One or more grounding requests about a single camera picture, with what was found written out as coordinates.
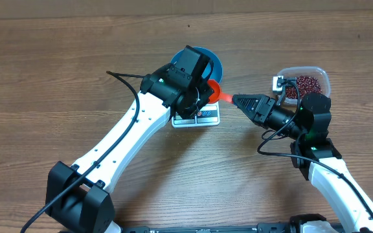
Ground red beans in container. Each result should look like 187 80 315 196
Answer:
286 76 322 100

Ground white kitchen scale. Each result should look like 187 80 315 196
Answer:
171 102 220 128

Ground blue bowl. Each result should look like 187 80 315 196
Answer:
170 47 223 84

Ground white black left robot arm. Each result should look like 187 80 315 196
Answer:
41 63 214 232

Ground red measuring scoop blue handle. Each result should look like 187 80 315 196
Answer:
207 79 233 104

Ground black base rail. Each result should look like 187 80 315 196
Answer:
60 213 336 233

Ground clear plastic container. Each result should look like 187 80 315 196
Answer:
275 66 332 105

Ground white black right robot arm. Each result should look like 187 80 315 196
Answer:
232 93 373 232

